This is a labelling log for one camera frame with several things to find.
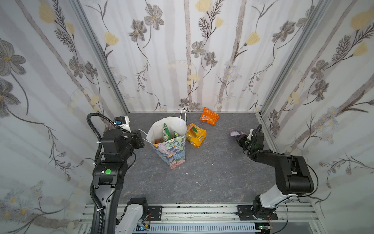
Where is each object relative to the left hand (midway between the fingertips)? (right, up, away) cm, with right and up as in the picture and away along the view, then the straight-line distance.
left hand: (140, 130), depth 65 cm
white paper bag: (+13, -13, +15) cm, 24 cm away
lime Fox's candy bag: (+14, -3, +23) cm, 27 cm away
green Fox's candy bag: (+9, -2, +16) cm, 19 cm away
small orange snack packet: (+38, +10, +50) cm, 63 cm away
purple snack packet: (+53, -3, +34) cm, 63 cm away
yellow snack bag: (+26, -5, +36) cm, 44 cm away
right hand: (+53, -3, +28) cm, 61 cm away
